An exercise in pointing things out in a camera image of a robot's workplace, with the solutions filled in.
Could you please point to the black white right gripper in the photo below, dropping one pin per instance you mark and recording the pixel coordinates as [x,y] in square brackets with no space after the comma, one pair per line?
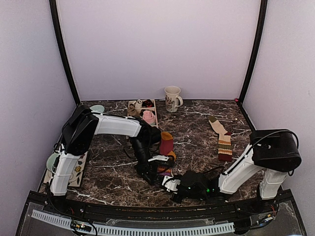
[171,191]

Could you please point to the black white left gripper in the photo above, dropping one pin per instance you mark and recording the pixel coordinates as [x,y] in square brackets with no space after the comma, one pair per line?
[147,167]

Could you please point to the maroon purple orange striped sock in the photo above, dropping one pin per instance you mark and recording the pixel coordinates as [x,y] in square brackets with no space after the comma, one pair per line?
[166,149]

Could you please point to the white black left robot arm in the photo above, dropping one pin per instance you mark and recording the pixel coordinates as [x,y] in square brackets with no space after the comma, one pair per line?
[77,135]

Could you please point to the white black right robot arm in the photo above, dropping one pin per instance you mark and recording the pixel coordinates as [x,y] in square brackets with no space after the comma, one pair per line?
[276,151]

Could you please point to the cream olive striped sock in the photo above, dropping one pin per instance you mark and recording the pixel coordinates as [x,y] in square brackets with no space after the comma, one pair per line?
[224,140]

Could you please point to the pink rolled sock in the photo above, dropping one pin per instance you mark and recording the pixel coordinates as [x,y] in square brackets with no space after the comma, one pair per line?
[151,120]

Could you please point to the beige rolled sock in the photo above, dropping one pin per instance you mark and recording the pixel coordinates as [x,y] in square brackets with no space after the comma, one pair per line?
[132,112]

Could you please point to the wooden compartment organizer box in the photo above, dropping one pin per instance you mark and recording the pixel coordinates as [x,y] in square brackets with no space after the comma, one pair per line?
[144,109]

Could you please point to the white ribbed rolled sock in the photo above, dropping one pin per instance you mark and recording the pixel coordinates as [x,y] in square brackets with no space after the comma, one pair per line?
[138,104]

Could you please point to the black red rolled sock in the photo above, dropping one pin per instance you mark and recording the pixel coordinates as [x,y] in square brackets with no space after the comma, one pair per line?
[148,103]

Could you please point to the floral patterned tile coaster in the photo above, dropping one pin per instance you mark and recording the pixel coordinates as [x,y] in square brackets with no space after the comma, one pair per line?
[77,173]

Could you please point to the seashell coral ceramic mug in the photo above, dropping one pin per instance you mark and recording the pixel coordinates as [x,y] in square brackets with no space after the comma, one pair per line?
[173,100]

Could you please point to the light blue ceramic bowl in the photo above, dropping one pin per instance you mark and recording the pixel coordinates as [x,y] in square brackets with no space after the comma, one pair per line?
[97,108]

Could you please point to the small green cup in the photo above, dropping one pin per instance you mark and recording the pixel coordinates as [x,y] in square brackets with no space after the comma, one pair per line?
[52,162]

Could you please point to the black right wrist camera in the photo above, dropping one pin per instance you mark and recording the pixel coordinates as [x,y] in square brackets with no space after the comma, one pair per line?
[193,180]

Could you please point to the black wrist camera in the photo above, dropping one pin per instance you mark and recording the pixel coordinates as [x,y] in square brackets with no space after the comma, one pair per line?
[193,180]
[154,135]

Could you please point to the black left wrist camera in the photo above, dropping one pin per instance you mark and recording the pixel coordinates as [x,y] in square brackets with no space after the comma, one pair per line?
[154,135]

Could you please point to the black front frame rail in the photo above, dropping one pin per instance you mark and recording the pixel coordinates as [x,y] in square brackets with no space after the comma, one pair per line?
[231,211]

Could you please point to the white slotted cable duct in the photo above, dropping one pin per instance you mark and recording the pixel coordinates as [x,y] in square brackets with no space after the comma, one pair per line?
[97,229]

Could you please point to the black left corner post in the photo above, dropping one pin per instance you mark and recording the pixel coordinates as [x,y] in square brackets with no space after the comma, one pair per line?
[62,50]

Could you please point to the black corner post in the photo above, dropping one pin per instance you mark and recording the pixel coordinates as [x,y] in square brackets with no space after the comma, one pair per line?
[62,50]
[254,53]

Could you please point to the black right corner post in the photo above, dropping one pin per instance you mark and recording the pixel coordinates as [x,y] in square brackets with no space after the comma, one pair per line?
[254,53]

